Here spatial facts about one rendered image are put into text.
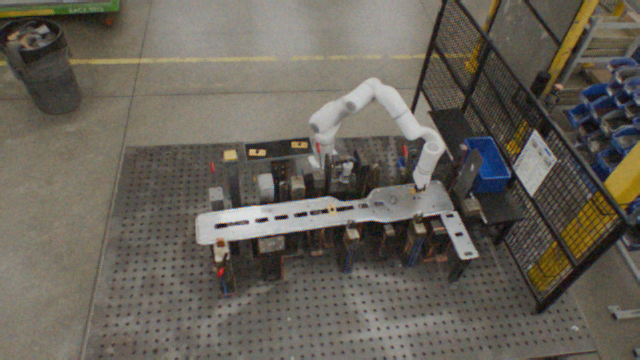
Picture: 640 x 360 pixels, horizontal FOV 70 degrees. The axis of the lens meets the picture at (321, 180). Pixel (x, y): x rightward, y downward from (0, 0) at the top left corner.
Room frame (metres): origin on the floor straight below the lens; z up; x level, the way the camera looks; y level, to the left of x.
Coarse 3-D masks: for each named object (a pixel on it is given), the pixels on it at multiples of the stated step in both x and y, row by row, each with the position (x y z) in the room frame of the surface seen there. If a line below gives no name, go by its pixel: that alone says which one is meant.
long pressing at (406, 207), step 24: (384, 192) 1.62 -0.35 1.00; (408, 192) 1.64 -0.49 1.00; (432, 192) 1.66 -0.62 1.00; (216, 216) 1.34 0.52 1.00; (240, 216) 1.36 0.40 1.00; (264, 216) 1.38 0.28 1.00; (312, 216) 1.41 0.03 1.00; (336, 216) 1.43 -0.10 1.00; (360, 216) 1.44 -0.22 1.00; (384, 216) 1.46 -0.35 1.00; (408, 216) 1.48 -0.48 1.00
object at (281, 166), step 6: (270, 162) 1.71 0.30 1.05; (276, 162) 1.67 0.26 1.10; (282, 162) 1.68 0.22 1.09; (288, 162) 1.69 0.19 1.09; (270, 168) 1.72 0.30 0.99; (276, 168) 1.68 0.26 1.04; (282, 168) 1.69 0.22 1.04; (288, 168) 1.69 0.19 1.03; (276, 174) 1.68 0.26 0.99; (282, 174) 1.69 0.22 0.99; (276, 180) 1.68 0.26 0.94; (276, 186) 1.68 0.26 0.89; (276, 192) 1.68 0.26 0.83; (276, 198) 1.68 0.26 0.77
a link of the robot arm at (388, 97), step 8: (368, 80) 1.90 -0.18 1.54; (376, 80) 1.87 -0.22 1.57; (376, 88) 1.78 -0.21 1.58; (384, 88) 1.76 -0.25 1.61; (392, 88) 1.76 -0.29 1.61; (376, 96) 1.75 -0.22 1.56; (384, 96) 1.73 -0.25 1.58; (392, 96) 1.72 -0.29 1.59; (400, 96) 1.75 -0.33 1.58; (384, 104) 1.71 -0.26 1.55; (392, 104) 1.70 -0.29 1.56; (400, 104) 1.71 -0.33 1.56; (392, 112) 1.69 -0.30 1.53; (400, 112) 1.68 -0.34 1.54
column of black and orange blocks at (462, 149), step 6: (462, 144) 1.86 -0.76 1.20; (462, 150) 1.82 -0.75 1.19; (456, 156) 1.85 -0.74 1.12; (462, 156) 1.83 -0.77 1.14; (456, 162) 1.83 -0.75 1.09; (450, 168) 1.85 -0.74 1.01; (456, 168) 1.83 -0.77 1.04; (450, 174) 1.83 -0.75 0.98; (456, 174) 1.83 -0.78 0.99; (444, 180) 1.86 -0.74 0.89; (450, 180) 1.83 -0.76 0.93; (444, 186) 1.84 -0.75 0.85; (450, 186) 1.83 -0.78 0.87
